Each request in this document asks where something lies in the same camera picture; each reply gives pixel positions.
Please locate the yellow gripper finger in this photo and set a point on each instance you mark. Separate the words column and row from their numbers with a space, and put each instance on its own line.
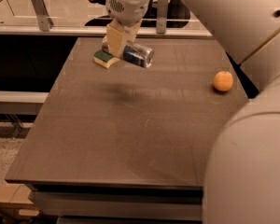
column 116, row 40
column 126, row 33

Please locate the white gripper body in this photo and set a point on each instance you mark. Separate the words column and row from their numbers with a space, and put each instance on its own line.
column 127, row 7

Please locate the silver blue redbull can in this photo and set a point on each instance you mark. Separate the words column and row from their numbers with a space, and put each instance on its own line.
column 134, row 53

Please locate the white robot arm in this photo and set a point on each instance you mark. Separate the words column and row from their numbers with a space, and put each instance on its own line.
column 242, row 178

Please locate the green yellow sponge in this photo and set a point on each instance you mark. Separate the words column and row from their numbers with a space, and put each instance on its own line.
column 104, row 59

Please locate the black office chair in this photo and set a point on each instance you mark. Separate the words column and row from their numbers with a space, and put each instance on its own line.
column 178, row 16

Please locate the orange fruit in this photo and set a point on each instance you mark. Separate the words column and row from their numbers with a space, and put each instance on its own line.
column 223, row 81

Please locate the wooden box under table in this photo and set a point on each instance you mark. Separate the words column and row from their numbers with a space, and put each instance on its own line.
column 15, row 203

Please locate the middle metal rail bracket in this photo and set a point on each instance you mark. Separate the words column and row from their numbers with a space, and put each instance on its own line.
column 161, row 21

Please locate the metal rail bracket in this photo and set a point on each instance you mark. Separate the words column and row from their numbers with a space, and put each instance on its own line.
column 161, row 21
column 44, row 20

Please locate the left metal rail bracket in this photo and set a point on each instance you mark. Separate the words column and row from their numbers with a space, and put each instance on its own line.
column 44, row 20

